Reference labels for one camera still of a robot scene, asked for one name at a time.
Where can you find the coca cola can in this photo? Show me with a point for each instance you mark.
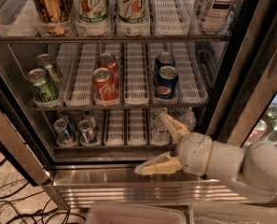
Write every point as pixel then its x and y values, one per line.
pixel 109 61
pixel 104 84

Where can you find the front pepsi can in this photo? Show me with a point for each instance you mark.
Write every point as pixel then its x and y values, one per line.
pixel 167 78

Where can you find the pepsi can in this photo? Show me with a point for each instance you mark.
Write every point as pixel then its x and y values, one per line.
pixel 167 78
pixel 164 58

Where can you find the clear plastic bin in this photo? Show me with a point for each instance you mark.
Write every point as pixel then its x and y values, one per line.
pixel 121 213
pixel 229 213

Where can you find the rear pepsi can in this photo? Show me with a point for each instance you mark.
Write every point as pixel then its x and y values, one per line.
pixel 164 58

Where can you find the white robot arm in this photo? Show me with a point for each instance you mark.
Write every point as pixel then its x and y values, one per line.
pixel 250 172

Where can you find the green bottle behind glass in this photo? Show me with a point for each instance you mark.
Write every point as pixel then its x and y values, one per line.
pixel 271 120

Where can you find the green soda can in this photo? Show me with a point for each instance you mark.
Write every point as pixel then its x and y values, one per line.
pixel 49 64
pixel 42 85

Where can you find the red can behind glass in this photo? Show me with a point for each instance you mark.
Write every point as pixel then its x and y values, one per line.
pixel 257 132

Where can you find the rear coca cola can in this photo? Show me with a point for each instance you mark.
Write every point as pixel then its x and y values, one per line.
pixel 109 61

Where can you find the gold tall drink can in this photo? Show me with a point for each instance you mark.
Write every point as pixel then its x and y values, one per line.
pixel 52 13

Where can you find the right water bottle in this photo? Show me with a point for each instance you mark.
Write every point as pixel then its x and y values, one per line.
pixel 187 116

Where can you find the right clear plastic bin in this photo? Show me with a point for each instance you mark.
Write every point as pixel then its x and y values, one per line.
pixel 229 213

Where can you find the front green soda can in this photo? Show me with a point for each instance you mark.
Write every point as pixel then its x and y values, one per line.
pixel 42 85

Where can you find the top wire shelf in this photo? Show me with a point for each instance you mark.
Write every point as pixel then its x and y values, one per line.
pixel 112 39

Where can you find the left water bottle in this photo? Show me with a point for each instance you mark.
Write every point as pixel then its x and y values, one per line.
pixel 159 134

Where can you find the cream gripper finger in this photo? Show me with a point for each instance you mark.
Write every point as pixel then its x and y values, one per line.
pixel 163 164
pixel 176 129

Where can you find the water bottle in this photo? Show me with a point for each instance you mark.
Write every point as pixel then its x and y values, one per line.
pixel 187 116
pixel 159 134

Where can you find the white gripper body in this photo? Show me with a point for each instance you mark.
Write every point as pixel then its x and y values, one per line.
pixel 195 154

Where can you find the redbull can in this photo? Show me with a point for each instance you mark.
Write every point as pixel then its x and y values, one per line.
pixel 89 115
pixel 63 114
pixel 64 130
pixel 87 133

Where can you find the wire shelf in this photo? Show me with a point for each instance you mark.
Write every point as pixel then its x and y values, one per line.
pixel 112 39
pixel 100 107

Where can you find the middle wire shelf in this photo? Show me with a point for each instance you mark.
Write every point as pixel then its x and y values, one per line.
pixel 100 107

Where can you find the teas tea bottle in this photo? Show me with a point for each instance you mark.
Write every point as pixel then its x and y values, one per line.
pixel 211 15

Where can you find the rear green soda can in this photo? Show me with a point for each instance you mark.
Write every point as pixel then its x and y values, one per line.
pixel 49 64

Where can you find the front coca cola can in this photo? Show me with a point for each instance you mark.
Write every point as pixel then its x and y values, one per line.
pixel 104 84

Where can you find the left clear plastic bin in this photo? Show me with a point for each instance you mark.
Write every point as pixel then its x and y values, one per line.
pixel 121 213

